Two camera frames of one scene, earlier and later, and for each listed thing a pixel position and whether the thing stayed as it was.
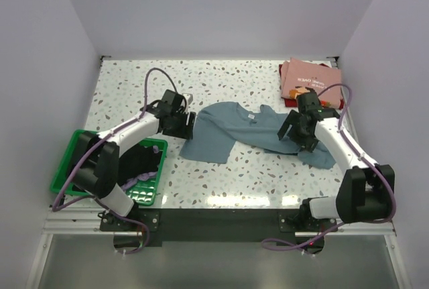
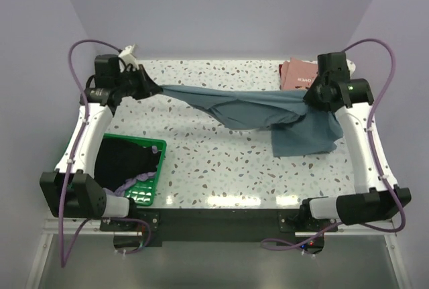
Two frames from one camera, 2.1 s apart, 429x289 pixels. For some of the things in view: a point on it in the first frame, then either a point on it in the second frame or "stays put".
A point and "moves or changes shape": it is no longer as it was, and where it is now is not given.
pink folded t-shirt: x=326 y=80 stays put
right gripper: x=289 y=121 to x=310 y=98
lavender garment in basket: x=146 y=176 stays put
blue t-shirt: x=220 y=125 moves or changes shape
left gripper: x=188 y=134 to x=149 y=86
